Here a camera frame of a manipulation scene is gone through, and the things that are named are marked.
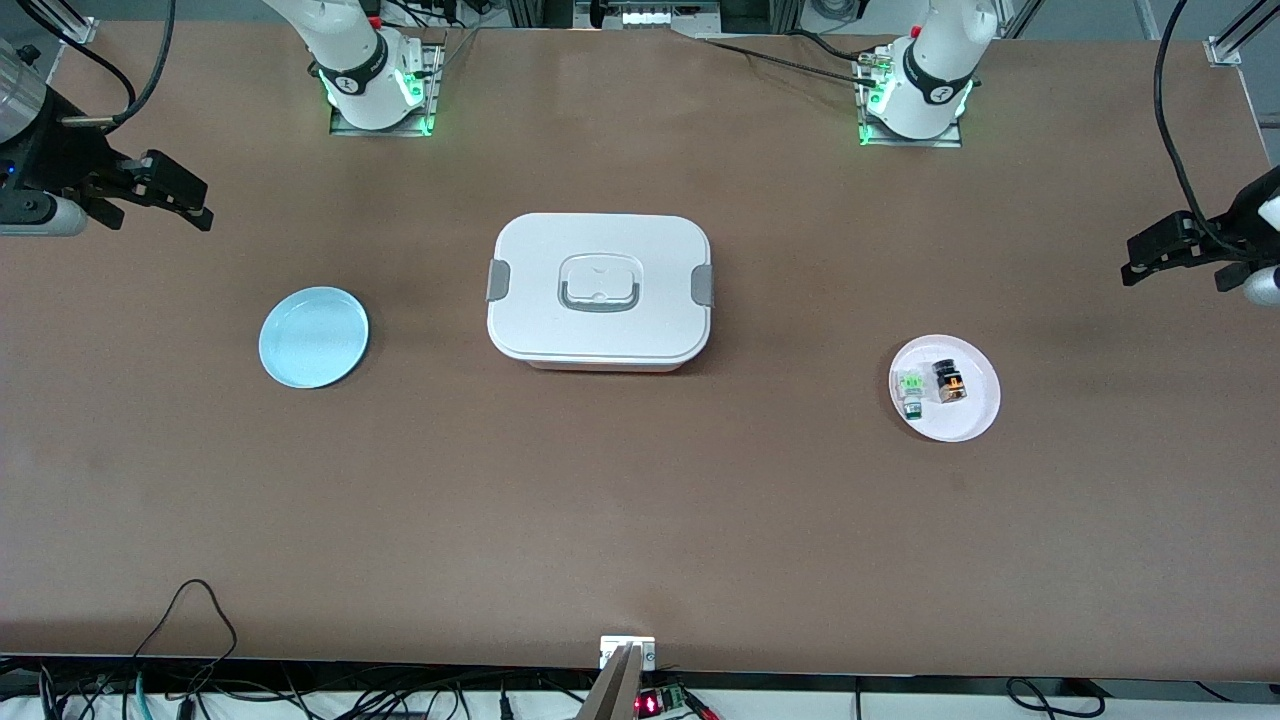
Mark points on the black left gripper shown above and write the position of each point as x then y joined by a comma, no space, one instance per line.
1243,222

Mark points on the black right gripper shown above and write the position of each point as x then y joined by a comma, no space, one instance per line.
62,160

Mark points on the orange and black switch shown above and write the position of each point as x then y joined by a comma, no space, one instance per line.
950,382

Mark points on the light blue round plate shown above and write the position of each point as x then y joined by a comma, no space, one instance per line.
313,337

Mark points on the white round plate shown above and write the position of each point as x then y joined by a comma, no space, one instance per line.
965,415

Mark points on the white box with grey latches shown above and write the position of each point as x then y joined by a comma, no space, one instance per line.
600,330

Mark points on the circuit board with red display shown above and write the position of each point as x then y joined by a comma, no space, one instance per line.
662,700

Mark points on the aluminium frame profile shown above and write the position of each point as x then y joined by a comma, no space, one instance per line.
1225,48
80,22

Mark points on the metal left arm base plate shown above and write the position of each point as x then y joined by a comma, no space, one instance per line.
915,142

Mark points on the green and white switch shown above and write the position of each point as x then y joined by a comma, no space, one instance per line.
911,392

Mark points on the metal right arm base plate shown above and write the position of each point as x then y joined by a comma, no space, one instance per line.
436,80

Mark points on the metal rack frame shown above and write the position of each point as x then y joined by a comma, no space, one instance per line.
650,15

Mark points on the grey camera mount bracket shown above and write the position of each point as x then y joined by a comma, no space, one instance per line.
620,680

